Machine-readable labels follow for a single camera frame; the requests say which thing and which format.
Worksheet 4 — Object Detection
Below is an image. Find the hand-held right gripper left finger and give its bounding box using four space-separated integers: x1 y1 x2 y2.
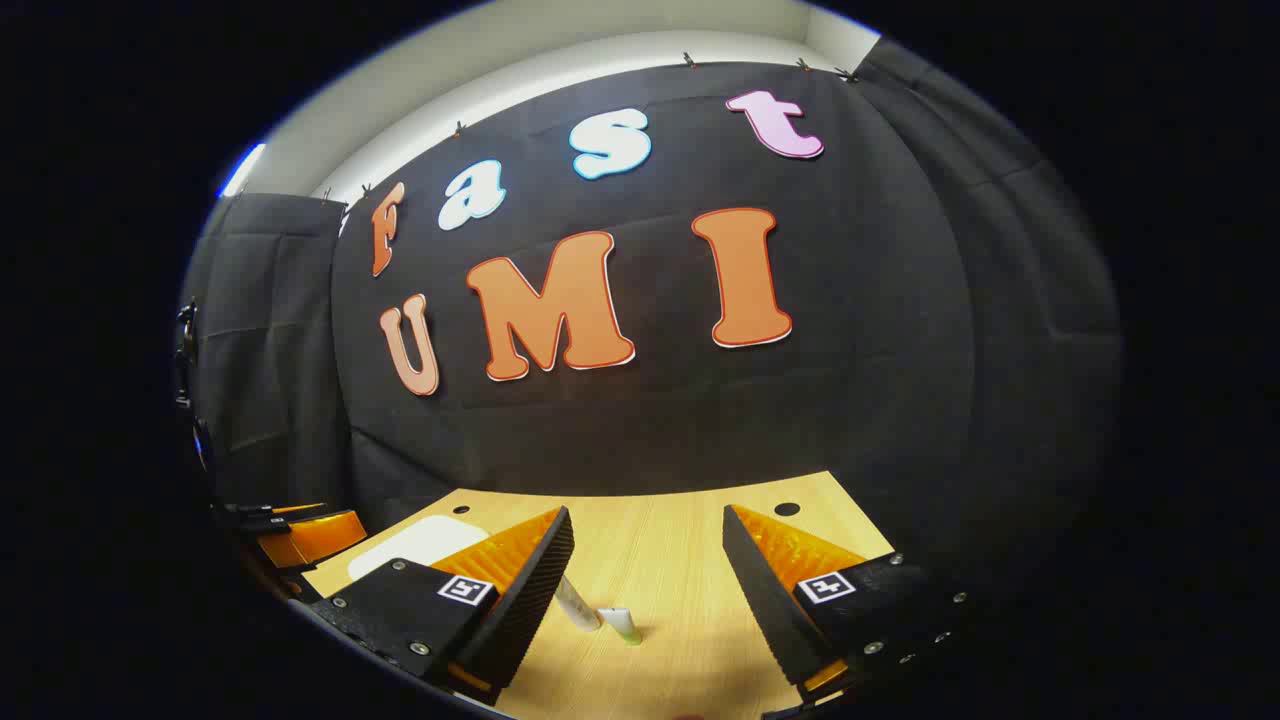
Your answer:
305 505 577 706

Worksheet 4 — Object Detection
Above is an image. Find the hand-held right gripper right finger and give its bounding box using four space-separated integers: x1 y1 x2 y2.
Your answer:
722 504 973 701

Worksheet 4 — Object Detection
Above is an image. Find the white tube with barcode label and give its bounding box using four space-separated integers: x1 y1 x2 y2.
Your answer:
555 575 604 633

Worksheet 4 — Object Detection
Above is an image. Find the green and white tube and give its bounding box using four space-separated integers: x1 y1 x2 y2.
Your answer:
597 605 644 646

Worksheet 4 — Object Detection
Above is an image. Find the pale green suitcase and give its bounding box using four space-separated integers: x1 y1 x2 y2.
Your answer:
347 515 491 583

